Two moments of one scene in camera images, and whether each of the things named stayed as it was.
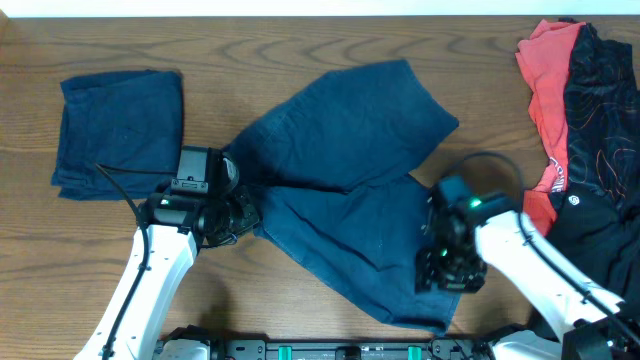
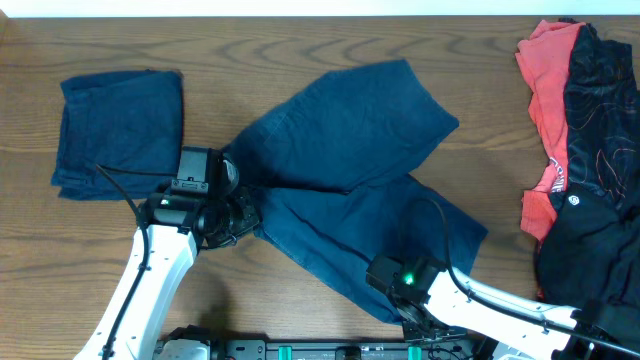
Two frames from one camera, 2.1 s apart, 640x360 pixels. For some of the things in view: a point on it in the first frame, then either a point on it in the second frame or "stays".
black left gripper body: (231, 215) stays
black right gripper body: (453, 266) → (432, 332)
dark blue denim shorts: (330, 174) stays
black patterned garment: (603, 130) stays
